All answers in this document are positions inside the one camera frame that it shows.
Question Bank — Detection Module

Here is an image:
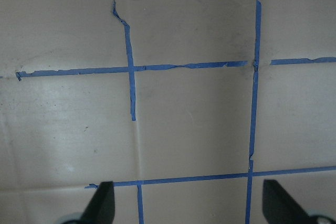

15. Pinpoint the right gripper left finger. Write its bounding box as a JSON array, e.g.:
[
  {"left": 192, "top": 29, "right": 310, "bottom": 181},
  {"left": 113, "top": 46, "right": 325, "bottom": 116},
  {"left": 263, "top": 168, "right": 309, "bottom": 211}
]
[{"left": 80, "top": 182, "right": 115, "bottom": 224}]

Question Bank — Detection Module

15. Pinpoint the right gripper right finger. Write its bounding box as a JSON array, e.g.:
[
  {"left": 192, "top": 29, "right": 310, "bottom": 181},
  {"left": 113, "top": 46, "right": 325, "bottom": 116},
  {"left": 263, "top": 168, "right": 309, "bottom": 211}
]
[{"left": 262, "top": 179, "right": 317, "bottom": 224}]

